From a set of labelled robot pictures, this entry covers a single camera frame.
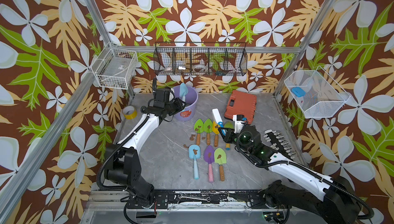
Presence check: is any red plastic tool case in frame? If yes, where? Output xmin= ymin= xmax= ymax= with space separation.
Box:
xmin=224 ymin=90 xmax=257 ymax=124

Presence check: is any black wire basket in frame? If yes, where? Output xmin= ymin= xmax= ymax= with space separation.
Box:
xmin=152 ymin=42 xmax=248 ymax=76

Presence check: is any white wire basket left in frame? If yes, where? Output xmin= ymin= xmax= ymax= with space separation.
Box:
xmin=92 ymin=43 xmax=139 ymax=90

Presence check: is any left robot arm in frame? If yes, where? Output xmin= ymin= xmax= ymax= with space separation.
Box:
xmin=96 ymin=87 xmax=186 ymax=207

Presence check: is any blue trowel blue handle front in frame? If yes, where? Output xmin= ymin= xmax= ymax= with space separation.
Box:
xmin=188 ymin=145 xmax=201 ymax=180

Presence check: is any purple trowel pink handle front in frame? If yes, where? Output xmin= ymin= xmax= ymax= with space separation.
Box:
xmin=204 ymin=145 xmax=214 ymax=183

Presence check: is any purple plastic bucket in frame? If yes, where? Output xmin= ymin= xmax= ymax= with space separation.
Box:
xmin=174 ymin=85 xmax=199 ymax=121

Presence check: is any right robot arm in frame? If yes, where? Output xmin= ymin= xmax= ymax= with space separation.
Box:
xmin=218 ymin=124 xmax=375 ymax=224

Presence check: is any blue item in basket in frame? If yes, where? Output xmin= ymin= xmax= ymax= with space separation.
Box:
xmin=291 ymin=86 xmax=306 ymax=98

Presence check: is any green trowel wooden handle left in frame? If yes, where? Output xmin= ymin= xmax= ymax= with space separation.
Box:
xmin=194 ymin=119 xmax=204 ymax=146

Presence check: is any green trowel yellow handle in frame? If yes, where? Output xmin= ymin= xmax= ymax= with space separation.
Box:
xmin=224 ymin=121 xmax=234 ymax=150

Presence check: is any blue trowel blue handle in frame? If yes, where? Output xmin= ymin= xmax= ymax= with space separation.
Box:
xmin=179 ymin=83 xmax=188 ymax=102
xmin=188 ymin=145 xmax=201 ymax=180

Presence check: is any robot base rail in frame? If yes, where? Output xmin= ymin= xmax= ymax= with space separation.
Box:
xmin=87 ymin=189 xmax=291 ymax=210

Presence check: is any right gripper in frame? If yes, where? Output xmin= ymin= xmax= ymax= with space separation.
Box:
xmin=218 ymin=126 xmax=253 ymax=156

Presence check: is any white wire basket right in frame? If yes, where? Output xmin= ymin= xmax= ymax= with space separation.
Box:
xmin=284 ymin=67 xmax=350 ymax=119

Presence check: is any blue trowel blue handle back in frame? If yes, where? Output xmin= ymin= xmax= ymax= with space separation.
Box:
xmin=179 ymin=83 xmax=188 ymax=102

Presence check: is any yellow tape roll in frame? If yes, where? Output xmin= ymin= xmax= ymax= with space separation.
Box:
xmin=122 ymin=106 xmax=137 ymax=120

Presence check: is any green trowel wooden handle right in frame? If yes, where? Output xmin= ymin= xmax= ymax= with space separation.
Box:
xmin=203 ymin=118 xmax=213 ymax=146

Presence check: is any green trowel wooden handle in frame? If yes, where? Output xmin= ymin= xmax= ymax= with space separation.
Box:
xmin=203 ymin=118 xmax=213 ymax=146
xmin=194 ymin=119 xmax=204 ymax=146

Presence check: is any lime trowel wooden handle right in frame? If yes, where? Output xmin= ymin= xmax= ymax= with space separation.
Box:
xmin=214 ymin=148 xmax=227 ymax=181

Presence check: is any white wire basket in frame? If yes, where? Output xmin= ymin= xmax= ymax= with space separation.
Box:
xmin=284 ymin=67 xmax=350 ymax=119
xmin=92 ymin=43 xmax=139 ymax=90

